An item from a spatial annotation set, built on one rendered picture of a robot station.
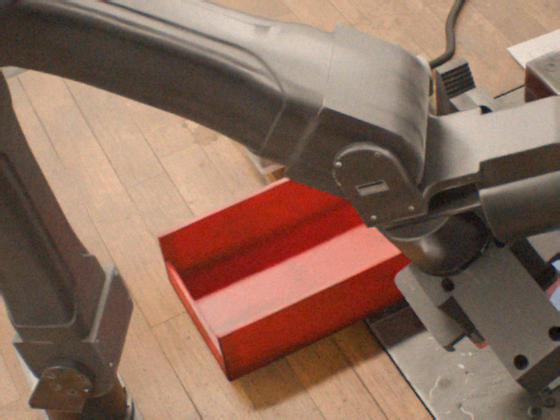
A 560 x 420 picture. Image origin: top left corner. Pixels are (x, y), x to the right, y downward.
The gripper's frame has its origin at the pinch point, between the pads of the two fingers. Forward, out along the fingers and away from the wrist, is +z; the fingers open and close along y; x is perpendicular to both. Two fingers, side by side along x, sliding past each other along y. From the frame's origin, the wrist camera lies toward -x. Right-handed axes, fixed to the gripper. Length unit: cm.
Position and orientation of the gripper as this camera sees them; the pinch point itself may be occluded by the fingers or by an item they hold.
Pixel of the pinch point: (522, 309)
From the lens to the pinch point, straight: 82.7
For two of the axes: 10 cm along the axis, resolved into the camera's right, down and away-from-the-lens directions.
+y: 7.5, -6.4, -1.4
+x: -4.4, -6.5, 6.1
